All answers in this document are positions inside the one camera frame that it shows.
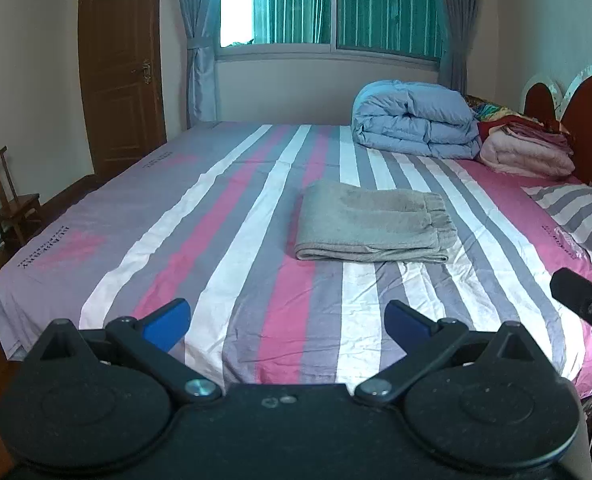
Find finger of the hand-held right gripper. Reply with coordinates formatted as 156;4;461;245
549;267;592;365

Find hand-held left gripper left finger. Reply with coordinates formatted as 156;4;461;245
41;298;222;402

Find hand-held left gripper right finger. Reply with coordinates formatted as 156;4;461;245
354;300;542;404

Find grey pants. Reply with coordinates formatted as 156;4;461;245
294;181;458;264

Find striped pillow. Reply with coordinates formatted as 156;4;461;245
521;182;592;269

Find striped bed sheet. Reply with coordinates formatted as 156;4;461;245
0;122;592;401

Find small wooden chair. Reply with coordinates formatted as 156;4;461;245
0;146;45;247

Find folded pink blanket stack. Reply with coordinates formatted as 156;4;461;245
463;94;573;147

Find folded blue duvet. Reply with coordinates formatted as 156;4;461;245
351;80;482;159

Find brown wooden door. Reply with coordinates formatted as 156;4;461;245
78;0;169;184

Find grey-blue curtain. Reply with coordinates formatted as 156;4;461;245
173;0;222;129
428;0;488;97

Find window with green shutters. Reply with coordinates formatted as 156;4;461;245
218;0;445;62

